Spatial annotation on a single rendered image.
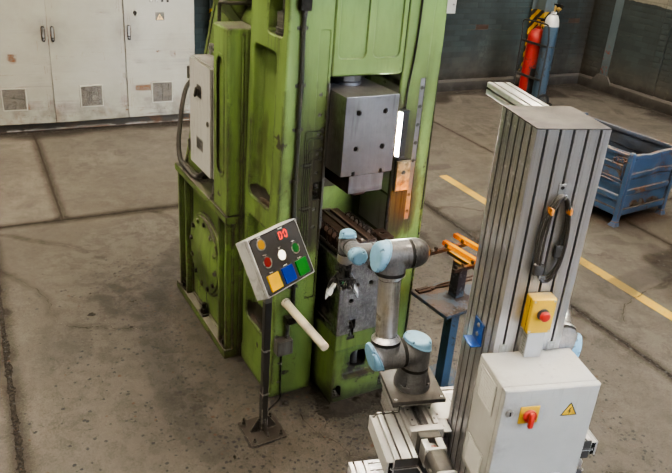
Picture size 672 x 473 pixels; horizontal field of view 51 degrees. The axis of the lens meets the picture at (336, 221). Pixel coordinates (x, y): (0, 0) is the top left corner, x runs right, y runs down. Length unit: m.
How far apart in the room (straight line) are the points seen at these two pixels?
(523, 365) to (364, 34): 1.77
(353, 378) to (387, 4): 2.03
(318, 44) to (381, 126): 0.50
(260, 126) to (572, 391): 2.10
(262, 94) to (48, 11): 4.84
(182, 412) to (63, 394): 0.68
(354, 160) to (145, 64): 5.36
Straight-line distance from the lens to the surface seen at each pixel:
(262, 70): 3.65
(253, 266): 3.15
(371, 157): 3.48
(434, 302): 3.84
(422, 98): 3.73
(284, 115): 3.34
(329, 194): 4.03
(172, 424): 3.98
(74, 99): 8.46
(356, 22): 3.42
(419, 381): 2.89
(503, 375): 2.40
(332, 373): 3.97
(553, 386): 2.41
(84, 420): 4.08
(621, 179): 6.94
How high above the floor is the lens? 2.60
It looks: 25 degrees down
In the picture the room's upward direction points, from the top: 4 degrees clockwise
